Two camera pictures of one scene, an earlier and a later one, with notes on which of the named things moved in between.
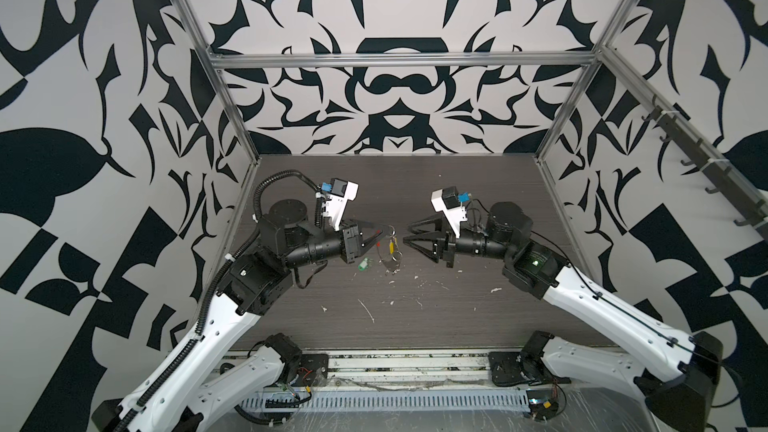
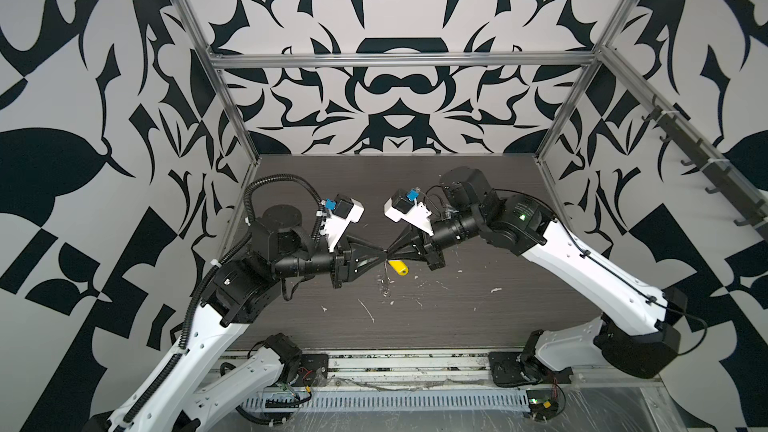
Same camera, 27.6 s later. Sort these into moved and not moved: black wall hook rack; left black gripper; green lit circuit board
Moved: left black gripper
Not moved: black wall hook rack; green lit circuit board
